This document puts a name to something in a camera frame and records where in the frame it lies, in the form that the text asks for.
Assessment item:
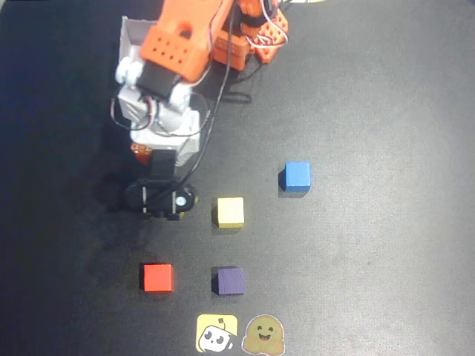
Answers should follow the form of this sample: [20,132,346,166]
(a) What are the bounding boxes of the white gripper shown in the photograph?
[129,107,204,168]

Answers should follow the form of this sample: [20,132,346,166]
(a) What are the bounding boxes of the yellow robot face sticker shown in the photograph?
[195,314,239,354]

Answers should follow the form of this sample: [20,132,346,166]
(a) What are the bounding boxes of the black camera cable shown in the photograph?
[163,0,254,194]

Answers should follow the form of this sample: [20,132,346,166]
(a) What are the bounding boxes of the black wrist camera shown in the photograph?
[124,149,198,223]

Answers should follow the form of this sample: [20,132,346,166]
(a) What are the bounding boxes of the black felt mat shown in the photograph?
[0,0,475,356]

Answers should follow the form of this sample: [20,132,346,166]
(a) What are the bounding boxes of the smiling hugging face sticker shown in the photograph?
[241,314,286,355]

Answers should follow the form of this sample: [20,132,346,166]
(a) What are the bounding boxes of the purple wooden cube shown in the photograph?
[211,266,246,297]

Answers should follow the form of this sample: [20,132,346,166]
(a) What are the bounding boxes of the red wooden cube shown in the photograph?
[140,263,174,294]

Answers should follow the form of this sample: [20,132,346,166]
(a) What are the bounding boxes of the white open cardboard box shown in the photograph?
[119,16,161,62]

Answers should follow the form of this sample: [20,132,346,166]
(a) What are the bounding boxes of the yellow wooden cube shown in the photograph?
[212,197,246,229]

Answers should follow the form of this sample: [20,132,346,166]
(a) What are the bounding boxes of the blue wooden cube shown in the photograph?
[278,161,312,194]

